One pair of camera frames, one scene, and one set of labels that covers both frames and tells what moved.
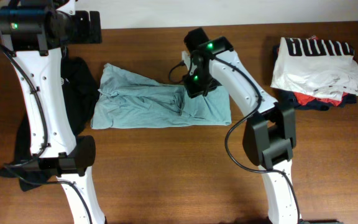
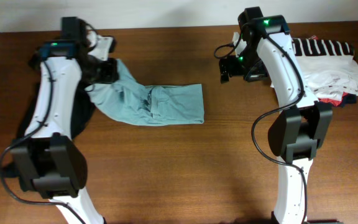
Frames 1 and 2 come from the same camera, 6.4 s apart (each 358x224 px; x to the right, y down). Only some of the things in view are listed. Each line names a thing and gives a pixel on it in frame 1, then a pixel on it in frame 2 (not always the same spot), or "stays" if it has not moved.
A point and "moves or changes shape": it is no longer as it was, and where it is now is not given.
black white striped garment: x=314 y=46 stays
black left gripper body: x=79 y=30 → x=104 y=70
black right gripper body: x=199 y=82 → x=245 y=65
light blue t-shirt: x=130 y=99 moves or changes shape
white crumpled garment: x=330 y=76 stays
